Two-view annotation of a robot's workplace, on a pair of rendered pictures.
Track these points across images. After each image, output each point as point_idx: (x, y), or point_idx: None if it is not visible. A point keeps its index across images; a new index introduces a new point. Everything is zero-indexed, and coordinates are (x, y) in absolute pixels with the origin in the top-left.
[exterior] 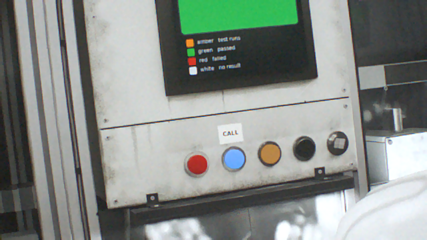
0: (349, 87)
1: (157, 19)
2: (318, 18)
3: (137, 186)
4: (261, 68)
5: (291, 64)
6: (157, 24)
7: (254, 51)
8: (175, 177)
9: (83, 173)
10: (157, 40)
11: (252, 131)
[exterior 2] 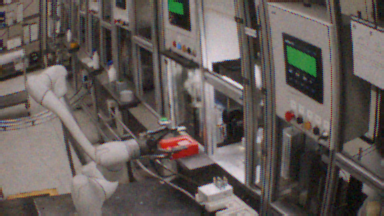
0: (197, 37)
1: None
2: (191, 14)
3: (168, 44)
4: (178, 24)
5: (182, 25)
6: None
7: (177, 19)
8: (172, 45)
9: (164, 36)
10: None
11: (182, 40)
